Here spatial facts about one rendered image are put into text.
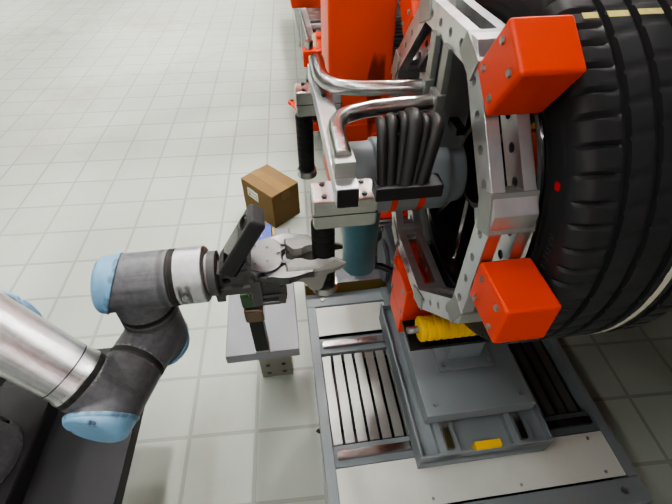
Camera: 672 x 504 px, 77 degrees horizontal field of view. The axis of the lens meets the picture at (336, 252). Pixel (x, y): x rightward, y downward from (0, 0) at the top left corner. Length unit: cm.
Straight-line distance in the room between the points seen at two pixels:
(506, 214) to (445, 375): 77
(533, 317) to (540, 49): 31
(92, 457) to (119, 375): 50
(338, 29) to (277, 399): 108
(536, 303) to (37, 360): 64
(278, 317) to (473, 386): 57
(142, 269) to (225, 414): 87
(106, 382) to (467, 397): 89
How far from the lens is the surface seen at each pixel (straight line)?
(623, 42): 64
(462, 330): 99
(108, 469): 117
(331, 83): 76
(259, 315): 90
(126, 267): 69
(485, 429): 132
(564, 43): 56
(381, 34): 113
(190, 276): 66
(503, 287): 59
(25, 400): 130
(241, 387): 150
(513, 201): 58
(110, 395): 71
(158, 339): 75
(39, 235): 236
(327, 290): 71
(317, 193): 59
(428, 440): 127
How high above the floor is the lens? 130
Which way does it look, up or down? 45 degrees down
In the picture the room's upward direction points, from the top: straight up
